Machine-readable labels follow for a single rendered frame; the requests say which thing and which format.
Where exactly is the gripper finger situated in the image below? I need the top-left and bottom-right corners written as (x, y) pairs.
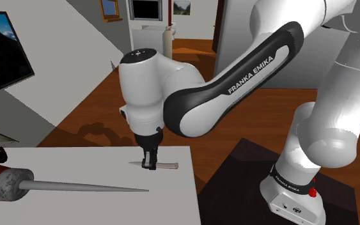
top-left (141, 150), bottom-right (152, 170)
top-left (150, 150), bottom-right (159, 171)

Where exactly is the small knife with pale handle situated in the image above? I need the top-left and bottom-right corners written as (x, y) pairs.
top-left (127, 160), bottom-right (180, 170)

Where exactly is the cream cylinder on red pole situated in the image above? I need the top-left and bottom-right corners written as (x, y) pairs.
top-left (162, 0), bottom-right (174, 61)

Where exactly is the white cabinet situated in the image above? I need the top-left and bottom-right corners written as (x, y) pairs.
top-left (131, 20), bottom-right (178, 60)

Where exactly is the grey-framed dark window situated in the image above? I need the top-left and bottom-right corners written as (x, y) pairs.
top-left (127, 0), bottom-right (164, 22)

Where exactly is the brown door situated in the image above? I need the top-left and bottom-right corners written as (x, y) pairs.
top-left (212, 0), bottom-right (226, 54)

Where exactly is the sharpening steel with red-brown handle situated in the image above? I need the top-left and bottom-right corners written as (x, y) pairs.
top-left (0, 161), bottom-right (150, 204)

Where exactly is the wooden-framed wall picture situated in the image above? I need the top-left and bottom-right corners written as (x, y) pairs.
top-left (99, 0), bottom-right (124, 24)

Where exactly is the small landscape wall picture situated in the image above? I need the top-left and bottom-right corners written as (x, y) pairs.
top-left (173, 0), bottom-right (192, 17)

